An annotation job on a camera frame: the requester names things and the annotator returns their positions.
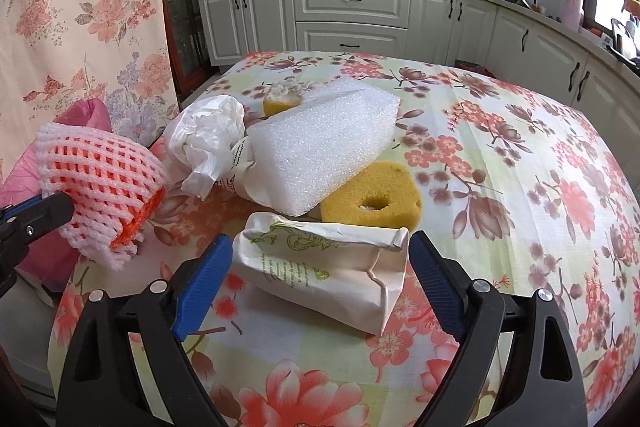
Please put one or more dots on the white base cabinets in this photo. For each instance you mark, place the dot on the white base cabinets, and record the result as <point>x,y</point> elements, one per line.
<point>350,7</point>

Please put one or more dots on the floral curtain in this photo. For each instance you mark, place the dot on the floral curtain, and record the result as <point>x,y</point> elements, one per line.
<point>90,7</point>

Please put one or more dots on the dark red waste bin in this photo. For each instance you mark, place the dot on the dark red waste bin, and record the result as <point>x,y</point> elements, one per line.
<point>475,69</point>

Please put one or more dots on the yellow sponge with hole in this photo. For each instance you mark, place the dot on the yellow sponge with hole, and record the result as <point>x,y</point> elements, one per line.
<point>395,187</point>

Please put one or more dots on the pink thermos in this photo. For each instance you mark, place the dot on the pink thermos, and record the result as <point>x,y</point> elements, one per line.
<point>575,9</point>

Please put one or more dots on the white printed paper bag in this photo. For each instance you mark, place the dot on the white printed paper bag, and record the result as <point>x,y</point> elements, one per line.
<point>320,272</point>
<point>240,167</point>

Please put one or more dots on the brown glass door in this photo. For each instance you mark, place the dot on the brown glass door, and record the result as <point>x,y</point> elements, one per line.
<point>185,7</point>

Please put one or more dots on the white plastic bag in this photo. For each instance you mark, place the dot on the white plastic bag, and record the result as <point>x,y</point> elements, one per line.
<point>200,132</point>

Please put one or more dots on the white foam block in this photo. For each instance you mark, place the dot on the white foam block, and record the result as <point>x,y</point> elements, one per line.
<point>320,142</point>

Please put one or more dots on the foam net with orange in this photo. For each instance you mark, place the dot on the foam net with orange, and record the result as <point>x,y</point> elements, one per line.
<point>100,177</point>

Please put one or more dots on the yellow sponge piece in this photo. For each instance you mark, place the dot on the yellow sponge piece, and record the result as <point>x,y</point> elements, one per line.
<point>275,107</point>

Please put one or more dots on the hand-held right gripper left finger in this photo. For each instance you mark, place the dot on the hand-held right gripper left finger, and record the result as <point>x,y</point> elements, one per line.
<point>200,292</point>

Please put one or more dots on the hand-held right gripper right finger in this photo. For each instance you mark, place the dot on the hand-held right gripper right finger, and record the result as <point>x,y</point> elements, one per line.
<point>437,287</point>

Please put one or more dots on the pink trash bin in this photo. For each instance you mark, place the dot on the pink trash bin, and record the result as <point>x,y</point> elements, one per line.
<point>22,182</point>

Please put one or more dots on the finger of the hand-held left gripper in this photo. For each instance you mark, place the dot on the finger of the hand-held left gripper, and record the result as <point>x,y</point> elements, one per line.
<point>50,212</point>

